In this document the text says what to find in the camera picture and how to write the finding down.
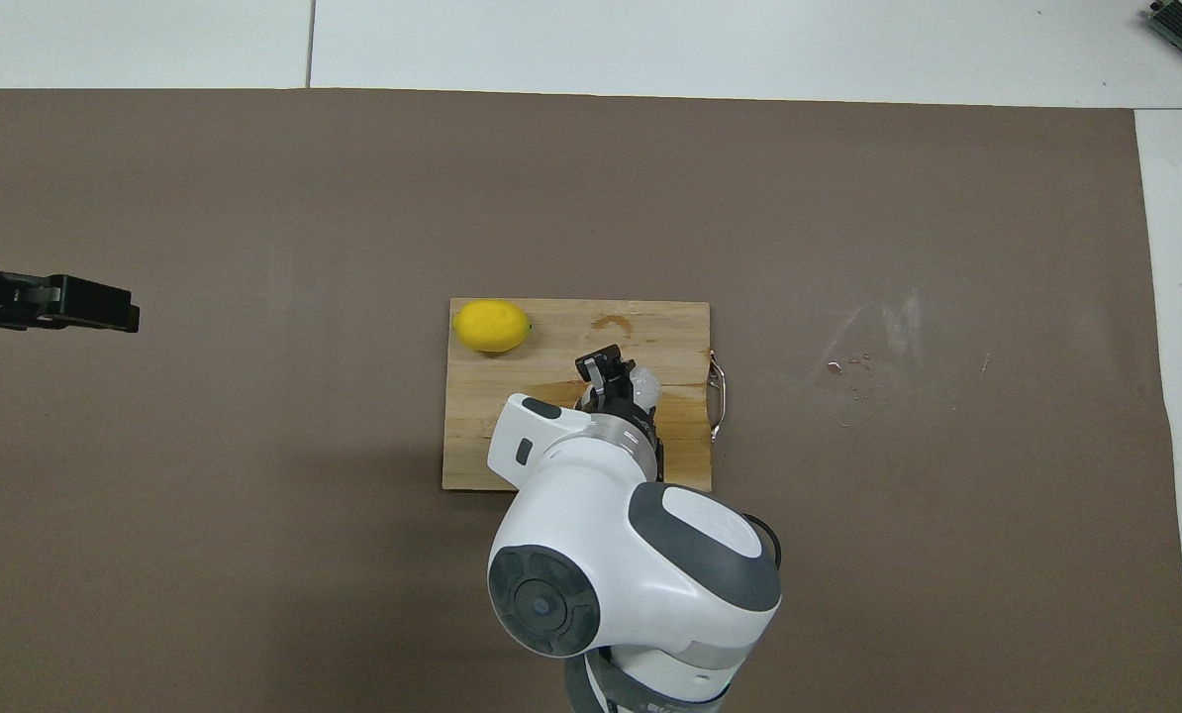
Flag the brown paper table mat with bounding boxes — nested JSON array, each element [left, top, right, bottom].
[[0, 87, 1182, 713]]

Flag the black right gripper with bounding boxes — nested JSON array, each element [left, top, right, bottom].
[[576, 345, 661, 427]]

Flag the wooden cutting board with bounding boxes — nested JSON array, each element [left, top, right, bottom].
[[442, 300, 728, 494]]

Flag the yellow lemon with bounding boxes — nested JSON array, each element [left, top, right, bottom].
[[452, 299, 534, 356]]

